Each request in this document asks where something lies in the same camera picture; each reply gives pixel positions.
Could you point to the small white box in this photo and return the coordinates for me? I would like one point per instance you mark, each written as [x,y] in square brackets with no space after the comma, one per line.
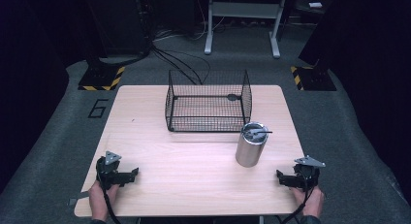
[315,5]

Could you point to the white metal desk frame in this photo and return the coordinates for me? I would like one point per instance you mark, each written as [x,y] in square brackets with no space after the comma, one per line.
[245,10]

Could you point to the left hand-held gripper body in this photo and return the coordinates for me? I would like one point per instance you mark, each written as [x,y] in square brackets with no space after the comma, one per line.
[109,168]

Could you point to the person's right hand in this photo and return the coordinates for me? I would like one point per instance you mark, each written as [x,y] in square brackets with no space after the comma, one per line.
[311,203]

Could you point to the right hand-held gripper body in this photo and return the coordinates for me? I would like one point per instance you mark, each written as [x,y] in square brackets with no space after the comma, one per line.
[307,172]

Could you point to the person's left hand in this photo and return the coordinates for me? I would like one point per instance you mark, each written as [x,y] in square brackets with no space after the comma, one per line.
[98,199]

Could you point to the hazard-striped black base plate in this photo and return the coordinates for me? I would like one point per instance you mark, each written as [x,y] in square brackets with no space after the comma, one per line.
[101,78]
[313,78]

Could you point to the silver steel cup with lid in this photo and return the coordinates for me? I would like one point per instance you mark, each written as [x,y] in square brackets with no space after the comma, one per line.
[250,149]

